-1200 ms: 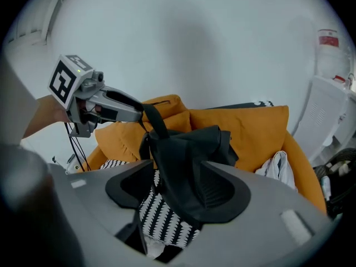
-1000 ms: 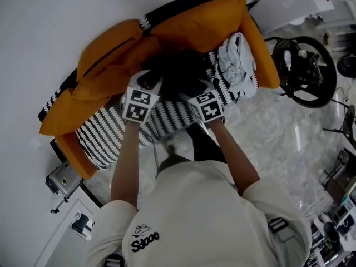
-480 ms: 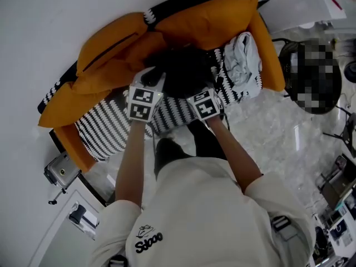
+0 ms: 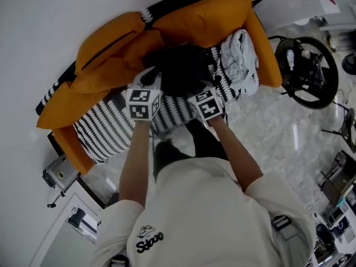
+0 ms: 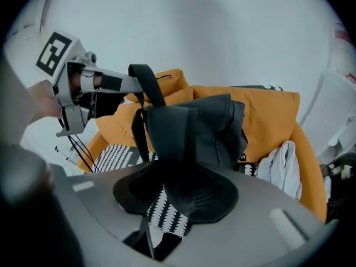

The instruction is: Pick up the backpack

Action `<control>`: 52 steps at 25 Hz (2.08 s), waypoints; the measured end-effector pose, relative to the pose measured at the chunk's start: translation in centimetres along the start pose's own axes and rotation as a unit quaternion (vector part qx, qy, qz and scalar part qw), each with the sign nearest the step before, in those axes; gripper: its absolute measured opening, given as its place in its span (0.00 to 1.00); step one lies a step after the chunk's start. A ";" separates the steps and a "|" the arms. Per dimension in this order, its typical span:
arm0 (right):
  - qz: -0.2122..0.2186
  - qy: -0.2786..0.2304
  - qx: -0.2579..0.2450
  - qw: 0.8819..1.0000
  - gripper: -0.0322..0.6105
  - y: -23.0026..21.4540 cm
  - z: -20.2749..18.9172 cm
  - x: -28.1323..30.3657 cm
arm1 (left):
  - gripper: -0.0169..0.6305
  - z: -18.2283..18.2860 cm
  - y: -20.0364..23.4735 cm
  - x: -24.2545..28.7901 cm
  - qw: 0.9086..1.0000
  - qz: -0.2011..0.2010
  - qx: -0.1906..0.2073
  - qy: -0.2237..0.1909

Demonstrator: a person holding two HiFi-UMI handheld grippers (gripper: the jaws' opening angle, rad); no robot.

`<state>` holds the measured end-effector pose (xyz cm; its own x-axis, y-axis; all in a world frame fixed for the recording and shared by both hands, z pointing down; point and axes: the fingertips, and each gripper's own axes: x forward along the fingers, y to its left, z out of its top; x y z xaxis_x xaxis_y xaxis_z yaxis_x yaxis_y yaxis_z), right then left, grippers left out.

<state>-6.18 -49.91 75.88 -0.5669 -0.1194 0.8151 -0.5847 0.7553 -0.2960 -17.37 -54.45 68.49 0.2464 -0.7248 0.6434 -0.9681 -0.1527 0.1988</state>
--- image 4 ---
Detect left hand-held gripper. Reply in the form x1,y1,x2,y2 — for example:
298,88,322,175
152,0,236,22
125,67,164,121

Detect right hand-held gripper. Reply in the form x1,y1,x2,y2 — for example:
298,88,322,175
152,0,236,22
186,86,226,121

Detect black garment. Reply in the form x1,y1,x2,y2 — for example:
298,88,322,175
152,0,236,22
143,43,220,98

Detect orange sofa with patterned cover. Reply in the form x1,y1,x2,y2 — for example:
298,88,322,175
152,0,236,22
35,0,283,176

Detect person's right forearm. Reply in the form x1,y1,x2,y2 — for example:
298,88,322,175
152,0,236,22
207,115,264,193

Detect person's left forearm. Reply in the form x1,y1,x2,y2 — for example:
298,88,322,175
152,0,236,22
118,120,153,208

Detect orange cushion with zipper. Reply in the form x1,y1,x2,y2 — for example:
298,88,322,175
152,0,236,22
74,11,147,76

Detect pale grey crumpled cloth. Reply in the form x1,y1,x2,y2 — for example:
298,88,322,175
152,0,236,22
220,28,261,97

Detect person's black trousers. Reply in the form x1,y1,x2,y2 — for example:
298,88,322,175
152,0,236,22
152,120,230,177

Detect person's cream t-shirt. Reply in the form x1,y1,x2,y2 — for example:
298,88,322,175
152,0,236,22
88,157,317,267

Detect white board with red label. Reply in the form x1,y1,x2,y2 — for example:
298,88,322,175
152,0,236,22
254,0,342,33

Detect black harness buckle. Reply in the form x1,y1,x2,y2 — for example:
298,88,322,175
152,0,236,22
271,215,291,232
107,254,130,267

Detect black tripod stand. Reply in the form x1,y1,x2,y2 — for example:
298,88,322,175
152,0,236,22
321,101,356,154

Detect cluttered desk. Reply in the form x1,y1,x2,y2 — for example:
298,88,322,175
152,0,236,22
313,150,356,267

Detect grey camera on tripod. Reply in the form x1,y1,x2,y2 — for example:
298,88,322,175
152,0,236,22
42,156,80,209

